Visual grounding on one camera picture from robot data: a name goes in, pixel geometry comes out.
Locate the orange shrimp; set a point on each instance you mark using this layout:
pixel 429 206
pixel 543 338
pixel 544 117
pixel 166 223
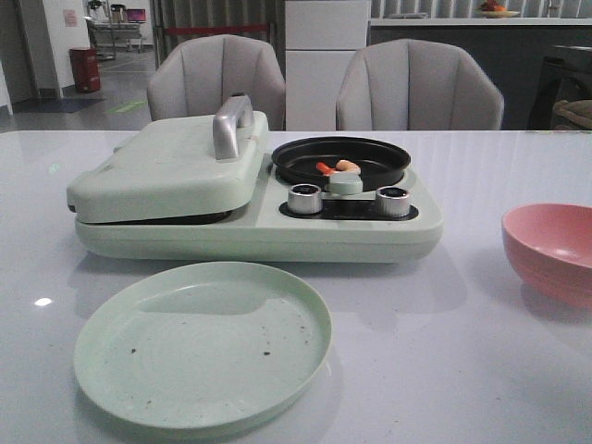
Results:
pixel 344 165
pixel 324 169

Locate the green breakfast maker lid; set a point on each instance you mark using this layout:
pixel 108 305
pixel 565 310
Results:
pixel 169 169

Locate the pink bowl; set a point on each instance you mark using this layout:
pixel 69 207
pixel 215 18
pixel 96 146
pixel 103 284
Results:
pixel 549 247

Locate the green breakfast maker base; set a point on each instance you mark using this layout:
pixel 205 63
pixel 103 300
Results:
pixel 259 232

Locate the silver left control knob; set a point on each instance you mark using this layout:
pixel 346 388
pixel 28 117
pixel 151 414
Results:
pixel 305 199

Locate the silver control knob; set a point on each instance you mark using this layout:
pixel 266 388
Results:
pixel 305 199
pixel 392 201

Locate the silver right control knob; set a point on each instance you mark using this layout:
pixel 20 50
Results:
pixel 392 201

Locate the black round frying pan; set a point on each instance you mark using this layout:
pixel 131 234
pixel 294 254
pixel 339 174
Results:
pixel 381 163

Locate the green round plate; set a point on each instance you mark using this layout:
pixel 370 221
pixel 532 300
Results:
pixel 204 350

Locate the grey left chair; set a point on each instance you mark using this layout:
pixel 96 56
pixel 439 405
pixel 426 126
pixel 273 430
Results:
pixel 201 74

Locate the grey chair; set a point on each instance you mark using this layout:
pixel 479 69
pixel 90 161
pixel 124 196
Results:
pixel 201 74
pixel 409 84

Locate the grey right chair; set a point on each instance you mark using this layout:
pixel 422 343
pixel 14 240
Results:
pixel 409 84

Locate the white refrigerator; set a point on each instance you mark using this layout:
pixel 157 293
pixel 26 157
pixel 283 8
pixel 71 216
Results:
pixel 321 38

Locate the red bin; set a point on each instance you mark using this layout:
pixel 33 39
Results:
pixel 85 69

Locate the fruit plate on counter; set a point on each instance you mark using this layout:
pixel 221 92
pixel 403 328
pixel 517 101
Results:
pixel 492 9

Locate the green pan handle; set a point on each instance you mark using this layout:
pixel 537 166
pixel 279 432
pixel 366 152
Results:
pixel 345 183

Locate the silver lid handle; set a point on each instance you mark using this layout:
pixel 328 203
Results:
pixel 235 113

